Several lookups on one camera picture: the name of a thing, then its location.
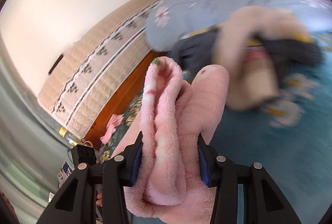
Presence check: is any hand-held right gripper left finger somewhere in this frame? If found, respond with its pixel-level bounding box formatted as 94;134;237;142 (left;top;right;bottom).
39;131;144;224

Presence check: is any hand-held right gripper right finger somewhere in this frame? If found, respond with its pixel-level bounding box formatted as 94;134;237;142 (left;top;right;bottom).
197;134;303;224

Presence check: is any pink floral fleece garment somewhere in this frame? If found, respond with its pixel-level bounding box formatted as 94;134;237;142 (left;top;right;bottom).
124;56;230;224

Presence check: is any pink zigzag cloth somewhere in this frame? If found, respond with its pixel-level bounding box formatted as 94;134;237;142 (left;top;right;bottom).
101;113;124;144

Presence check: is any black box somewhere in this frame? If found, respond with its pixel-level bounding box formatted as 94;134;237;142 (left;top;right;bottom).
71;145;96;170

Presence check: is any teal floral blanket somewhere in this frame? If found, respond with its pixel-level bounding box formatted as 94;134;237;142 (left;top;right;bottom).
97;32;332;224

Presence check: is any beige quilted headboard cover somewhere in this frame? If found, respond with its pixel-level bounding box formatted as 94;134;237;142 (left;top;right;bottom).
38;0;179;139

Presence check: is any beige fleece garment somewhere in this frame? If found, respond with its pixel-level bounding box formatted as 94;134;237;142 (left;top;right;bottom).
215;5;315;110

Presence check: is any dark grey garment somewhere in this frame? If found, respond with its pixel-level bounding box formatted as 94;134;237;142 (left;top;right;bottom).
168;27;323;90

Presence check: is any blue-grey daisy pillow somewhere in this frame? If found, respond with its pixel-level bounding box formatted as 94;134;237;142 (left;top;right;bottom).
145;0;249;52

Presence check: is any wooden bed frame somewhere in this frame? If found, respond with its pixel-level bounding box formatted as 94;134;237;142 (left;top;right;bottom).
87;50;156;152

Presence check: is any black wall socket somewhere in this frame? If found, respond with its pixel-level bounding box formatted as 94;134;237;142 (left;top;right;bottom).
48;54;65;74

